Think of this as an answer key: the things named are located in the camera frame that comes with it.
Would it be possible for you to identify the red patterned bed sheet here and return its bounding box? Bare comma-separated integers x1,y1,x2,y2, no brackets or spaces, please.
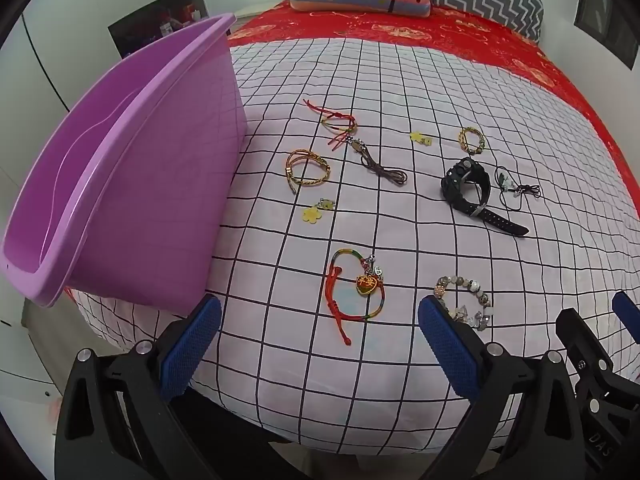
227,0,640,201

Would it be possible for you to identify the rainbow cord heart bracelet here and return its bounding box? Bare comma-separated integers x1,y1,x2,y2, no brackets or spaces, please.
325,248,387,347

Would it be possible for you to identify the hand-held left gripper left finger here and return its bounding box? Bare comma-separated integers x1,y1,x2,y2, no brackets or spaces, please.
55,294,222,480

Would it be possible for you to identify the gold bracelet with coloured beads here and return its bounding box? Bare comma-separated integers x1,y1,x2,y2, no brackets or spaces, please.
459,126,487,156

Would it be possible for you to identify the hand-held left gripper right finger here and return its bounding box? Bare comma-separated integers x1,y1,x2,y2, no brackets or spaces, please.
419,295,586,480

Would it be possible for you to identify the black wrist watch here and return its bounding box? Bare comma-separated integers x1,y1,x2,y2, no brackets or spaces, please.
440,156,530,237

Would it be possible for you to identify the black cord pendant necklace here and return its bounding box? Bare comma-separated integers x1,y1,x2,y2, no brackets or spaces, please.
495,165,542,211

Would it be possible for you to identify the pink grid blanket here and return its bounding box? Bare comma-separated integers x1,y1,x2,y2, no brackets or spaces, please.
65,37,636,456

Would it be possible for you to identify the white wardrobe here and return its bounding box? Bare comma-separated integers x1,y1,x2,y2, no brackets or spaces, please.
0,0,166,116

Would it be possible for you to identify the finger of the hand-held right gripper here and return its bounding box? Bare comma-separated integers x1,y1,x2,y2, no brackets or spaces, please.
555,307,621,391
611,290,640,332

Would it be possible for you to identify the stone bead bracelet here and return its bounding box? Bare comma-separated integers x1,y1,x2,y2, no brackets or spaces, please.
432,275,493,332

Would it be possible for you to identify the brown cord necklace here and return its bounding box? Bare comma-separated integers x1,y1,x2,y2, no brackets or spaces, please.
349,137,408,187

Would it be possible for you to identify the wall niche shelf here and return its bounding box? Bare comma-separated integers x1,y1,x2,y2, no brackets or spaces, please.
107,0,208,61

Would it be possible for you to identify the purple plastic basin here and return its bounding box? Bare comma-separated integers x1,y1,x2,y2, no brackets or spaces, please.
0,12,248,311

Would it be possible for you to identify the dark window frame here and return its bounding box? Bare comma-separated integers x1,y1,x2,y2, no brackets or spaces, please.
575,0,640,71

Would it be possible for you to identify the gold braided bracelet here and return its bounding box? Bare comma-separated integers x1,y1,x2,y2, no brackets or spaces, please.
285,149,332,195

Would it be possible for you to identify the red string bracelet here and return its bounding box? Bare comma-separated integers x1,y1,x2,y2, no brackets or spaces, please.
302,99,358,153

